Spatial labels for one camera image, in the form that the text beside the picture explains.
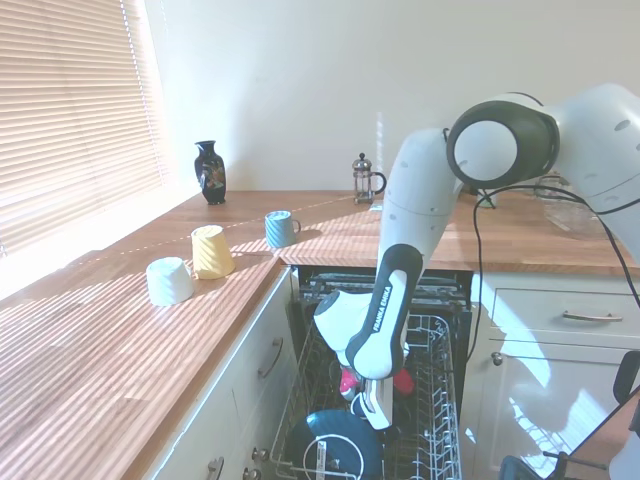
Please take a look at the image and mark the black tripod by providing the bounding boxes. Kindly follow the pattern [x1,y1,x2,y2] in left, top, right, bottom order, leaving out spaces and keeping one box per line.
[543,449,614,480]

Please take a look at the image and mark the black padded object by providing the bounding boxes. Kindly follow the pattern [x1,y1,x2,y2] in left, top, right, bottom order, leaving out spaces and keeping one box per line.
[613,349,640,405]

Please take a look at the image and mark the dark blue plate with label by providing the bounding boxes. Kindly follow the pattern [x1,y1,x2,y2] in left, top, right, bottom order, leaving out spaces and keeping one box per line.
[288,409,385,480]

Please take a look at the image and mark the blue and black device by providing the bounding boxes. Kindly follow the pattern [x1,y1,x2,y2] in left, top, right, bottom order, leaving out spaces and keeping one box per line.
[499,454,540,480]

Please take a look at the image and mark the grey-blue ribbed mug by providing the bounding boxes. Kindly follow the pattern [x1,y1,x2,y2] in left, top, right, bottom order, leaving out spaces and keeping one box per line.
[263,210,303,250]

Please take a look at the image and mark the white wire dishwasher rack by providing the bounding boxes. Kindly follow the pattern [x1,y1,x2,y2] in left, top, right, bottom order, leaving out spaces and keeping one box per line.
[269,312,464,480]

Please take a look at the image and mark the yellow ribbed cup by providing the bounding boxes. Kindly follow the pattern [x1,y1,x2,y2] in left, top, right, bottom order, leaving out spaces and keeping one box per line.
[191,225,236,281]

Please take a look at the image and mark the black cable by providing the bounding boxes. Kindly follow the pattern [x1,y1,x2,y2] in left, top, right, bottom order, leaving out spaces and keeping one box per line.
[468,182,640,372]

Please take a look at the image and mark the white ribbed cup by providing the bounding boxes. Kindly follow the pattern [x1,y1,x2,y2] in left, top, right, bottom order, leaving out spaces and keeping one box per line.
[145,256,194,307]

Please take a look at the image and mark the white cabinet under window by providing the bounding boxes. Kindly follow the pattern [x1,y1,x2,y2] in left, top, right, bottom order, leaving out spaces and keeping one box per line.
[149,267,301,480]

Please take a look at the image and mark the white cabinet with drawer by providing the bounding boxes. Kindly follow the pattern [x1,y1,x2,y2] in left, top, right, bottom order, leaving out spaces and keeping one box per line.
[469,272,640,480]

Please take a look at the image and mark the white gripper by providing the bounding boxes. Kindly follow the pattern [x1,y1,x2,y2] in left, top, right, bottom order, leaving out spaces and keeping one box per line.
[351,377,397,432]

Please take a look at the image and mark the metal drawer handle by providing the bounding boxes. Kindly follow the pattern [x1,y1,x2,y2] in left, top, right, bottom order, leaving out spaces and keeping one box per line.
[562,310,624,323]

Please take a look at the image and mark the red mug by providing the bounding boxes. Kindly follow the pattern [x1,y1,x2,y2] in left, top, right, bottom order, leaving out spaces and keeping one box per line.
[393,368,417,397]

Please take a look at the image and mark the glass french press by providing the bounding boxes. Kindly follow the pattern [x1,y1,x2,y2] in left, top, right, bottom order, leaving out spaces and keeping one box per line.
[351,152,388,205]

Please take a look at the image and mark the dark blue painted vase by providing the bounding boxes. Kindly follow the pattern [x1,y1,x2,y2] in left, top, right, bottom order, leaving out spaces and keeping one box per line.
[193,140,227,206]

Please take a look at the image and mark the black dishwasher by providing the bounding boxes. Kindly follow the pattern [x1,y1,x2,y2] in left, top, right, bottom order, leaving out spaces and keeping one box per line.
[289,264,475,480]

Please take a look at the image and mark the window blinds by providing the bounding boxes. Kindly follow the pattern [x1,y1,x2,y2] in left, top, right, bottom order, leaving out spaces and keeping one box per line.
[0,0,167,261]

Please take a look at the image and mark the clear glass baking dish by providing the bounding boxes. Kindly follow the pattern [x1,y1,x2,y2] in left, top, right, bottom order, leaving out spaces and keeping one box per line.
[533,172,617,234]

